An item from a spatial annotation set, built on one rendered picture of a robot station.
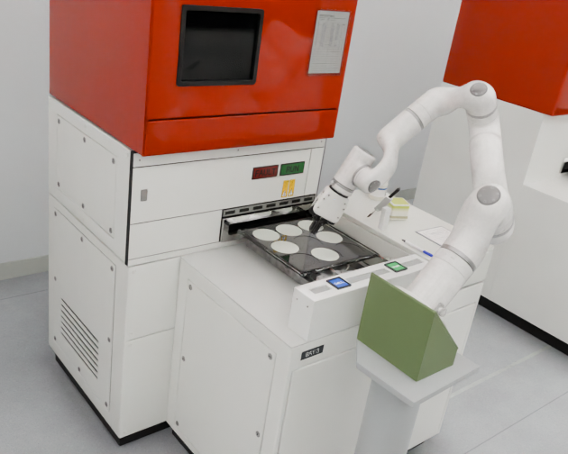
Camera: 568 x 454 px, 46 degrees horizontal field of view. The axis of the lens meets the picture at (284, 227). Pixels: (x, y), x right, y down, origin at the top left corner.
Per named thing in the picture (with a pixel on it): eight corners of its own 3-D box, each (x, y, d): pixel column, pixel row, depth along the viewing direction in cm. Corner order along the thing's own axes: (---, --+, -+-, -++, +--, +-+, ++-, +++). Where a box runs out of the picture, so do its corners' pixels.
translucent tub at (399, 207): (381, 213, 262) (385, 196, 260) (399, 213, 265) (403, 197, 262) (389, 221, 256) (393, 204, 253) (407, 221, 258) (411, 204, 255)
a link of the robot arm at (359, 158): (360, 194, 226) (344, 179, 232) (382, 161, 222) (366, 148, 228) (344, 188, 220) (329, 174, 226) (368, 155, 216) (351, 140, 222)
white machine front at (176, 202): (124, 263, 226) (130, 150, 210) (306, 226, 276) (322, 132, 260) (129, 267, 224) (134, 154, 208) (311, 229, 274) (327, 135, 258)
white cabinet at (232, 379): (163, 438, 269) (178, 258, 236) (336, 368, 329) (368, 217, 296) (258, 553, 226) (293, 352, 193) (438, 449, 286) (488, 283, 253)
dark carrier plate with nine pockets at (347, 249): (242, 231, 245) (242, 230, 244) (312, 218, 266) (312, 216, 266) (301, 273, 221) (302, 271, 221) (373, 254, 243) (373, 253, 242)
